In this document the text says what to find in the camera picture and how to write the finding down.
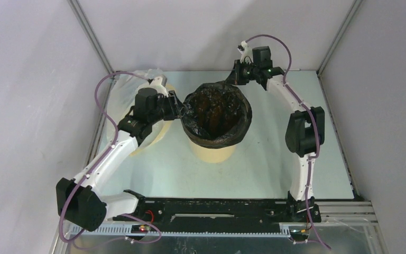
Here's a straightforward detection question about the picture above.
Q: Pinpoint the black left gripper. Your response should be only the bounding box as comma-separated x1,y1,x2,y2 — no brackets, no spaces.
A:
149,90,188,125

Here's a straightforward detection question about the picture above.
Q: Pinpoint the black trash bag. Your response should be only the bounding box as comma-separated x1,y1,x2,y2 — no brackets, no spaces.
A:
181,81,253,149

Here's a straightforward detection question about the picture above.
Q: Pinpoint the clear plastic bag yellow rim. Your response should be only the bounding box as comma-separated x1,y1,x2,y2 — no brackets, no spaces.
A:
103,69,176,157

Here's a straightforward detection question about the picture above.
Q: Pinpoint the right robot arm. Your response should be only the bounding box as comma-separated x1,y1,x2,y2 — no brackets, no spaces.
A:
228,41,325,221

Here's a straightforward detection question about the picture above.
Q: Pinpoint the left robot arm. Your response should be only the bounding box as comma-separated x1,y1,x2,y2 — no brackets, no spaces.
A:
56,87,183,231

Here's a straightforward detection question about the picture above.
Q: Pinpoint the cream yellow trash bin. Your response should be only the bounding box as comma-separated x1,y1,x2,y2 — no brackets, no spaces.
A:
189,141,236,164

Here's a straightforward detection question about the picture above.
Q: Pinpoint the left circuit board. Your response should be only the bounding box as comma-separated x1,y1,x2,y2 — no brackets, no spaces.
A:
131,225,151,233

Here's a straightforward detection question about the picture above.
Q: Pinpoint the circuit board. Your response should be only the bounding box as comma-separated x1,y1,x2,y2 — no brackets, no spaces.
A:
289,228,311,244
131,225,151,233

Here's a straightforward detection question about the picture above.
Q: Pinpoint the right circuit board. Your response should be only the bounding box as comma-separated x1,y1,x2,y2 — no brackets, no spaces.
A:
289,228,311,244

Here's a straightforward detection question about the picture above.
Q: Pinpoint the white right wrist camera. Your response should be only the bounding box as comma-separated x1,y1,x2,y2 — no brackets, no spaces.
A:
237,41,253,64

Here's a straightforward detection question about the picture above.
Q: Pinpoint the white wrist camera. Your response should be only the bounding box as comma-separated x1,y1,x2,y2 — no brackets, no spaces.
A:
237,41,253,64
148,75,168,97

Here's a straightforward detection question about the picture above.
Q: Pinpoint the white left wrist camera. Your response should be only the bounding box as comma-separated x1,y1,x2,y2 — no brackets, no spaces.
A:
148,75,168,97

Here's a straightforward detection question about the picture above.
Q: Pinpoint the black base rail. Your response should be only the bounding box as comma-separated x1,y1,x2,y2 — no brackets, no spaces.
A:
124,190,321,235

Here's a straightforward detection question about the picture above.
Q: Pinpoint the right aluminium frame post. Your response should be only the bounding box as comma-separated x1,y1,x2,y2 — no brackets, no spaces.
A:
316,0,364,77

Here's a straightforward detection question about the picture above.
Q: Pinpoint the aluminium frame post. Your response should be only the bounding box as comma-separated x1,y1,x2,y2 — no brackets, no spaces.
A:
316,0,364,77
67,0,114,74

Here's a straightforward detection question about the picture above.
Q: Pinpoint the left aluminium frame post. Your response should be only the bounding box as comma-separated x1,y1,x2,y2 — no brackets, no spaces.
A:
67,0,114,74

